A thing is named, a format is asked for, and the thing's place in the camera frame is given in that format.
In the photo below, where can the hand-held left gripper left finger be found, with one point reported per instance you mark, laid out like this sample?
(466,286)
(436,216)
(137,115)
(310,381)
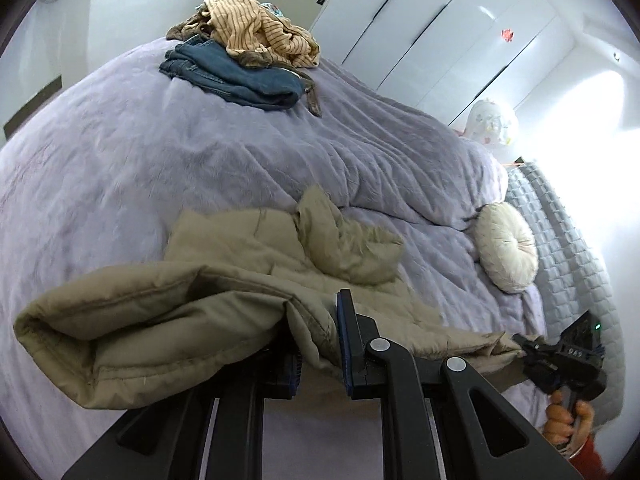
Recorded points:
(294,375)

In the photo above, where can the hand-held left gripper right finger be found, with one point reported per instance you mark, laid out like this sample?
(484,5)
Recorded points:
(345,340)

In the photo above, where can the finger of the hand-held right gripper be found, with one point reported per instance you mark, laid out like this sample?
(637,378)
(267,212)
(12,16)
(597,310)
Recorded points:
(542,371)
(537,347)

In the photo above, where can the khaki puffer jacket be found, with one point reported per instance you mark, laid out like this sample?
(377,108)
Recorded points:
(175,310)

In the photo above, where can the person's right forearm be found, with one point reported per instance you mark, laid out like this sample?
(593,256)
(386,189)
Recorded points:
(590,455)

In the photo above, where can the person's right hand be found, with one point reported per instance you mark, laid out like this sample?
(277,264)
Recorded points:
(557,422)

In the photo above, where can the round cream pleated pillow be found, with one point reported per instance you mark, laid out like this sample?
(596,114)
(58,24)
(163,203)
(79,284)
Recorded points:
(505,247)

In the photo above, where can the grey quilted headboard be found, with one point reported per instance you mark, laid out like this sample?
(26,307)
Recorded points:
(565,240)

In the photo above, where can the white floral pillow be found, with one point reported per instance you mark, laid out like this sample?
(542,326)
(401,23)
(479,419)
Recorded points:
(492,122)

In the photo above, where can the lavender fleece blanket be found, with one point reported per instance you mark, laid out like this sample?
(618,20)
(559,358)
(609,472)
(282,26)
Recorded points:
(200,160)

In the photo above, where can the folded blue jeans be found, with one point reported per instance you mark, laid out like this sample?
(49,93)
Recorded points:
(235,77)

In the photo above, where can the red wardrobe sticker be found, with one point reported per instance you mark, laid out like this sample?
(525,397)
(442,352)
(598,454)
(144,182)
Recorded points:
(508,34)

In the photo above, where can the beige striped garment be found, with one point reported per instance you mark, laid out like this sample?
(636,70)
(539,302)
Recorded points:
(260,30)

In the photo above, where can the white wardrobe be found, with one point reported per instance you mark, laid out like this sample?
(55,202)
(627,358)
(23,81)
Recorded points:
(450,35)

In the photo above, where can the teal patterned garment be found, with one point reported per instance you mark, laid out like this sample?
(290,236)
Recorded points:
(270,9)

